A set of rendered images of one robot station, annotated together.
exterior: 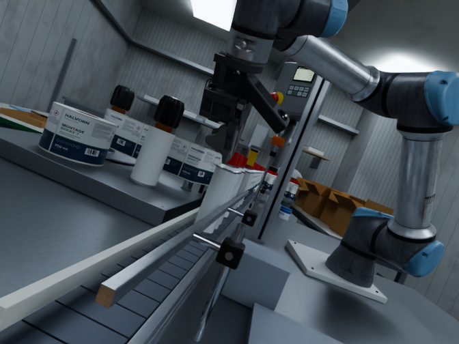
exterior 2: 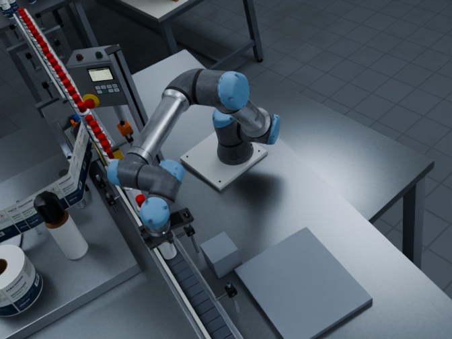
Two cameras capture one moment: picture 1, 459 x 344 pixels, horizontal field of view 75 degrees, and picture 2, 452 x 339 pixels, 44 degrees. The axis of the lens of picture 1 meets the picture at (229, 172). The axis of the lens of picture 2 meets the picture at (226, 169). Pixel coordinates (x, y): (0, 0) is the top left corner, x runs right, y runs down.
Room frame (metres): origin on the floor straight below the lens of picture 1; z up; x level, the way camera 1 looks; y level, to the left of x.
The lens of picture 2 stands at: (-0.58, 0.31, 2.42)
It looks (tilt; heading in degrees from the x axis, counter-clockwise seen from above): 44 degrees down; 335
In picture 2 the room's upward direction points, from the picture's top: 17 degrees counter-clockwise
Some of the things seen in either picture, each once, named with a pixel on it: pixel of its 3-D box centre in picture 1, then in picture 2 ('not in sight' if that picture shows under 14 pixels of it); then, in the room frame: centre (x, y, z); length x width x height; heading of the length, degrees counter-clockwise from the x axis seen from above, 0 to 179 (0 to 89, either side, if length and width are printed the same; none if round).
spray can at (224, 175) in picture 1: (218, 191); (161, 236); (0.70, 0.01, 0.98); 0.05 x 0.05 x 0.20
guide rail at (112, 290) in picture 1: (229, 206); (169, 231); (0.72, -0.03, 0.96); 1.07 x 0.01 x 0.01; 172
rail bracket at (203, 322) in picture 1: (203, 276); (227, 301); (0.38, -0.02, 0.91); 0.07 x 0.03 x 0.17; 82
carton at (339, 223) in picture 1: (359, 219); not in sight; (2.62, -1.22, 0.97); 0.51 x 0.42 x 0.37; 99
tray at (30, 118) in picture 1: (35, 119); not in sight; (1.95, 1.32, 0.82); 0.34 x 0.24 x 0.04; 9
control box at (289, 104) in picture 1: (299, 92); (101, 78); (1.11, -0.13, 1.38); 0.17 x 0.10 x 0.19; 47
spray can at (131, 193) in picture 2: (231, 185); (134, 195); (0.95, -0.02, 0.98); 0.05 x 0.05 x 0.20
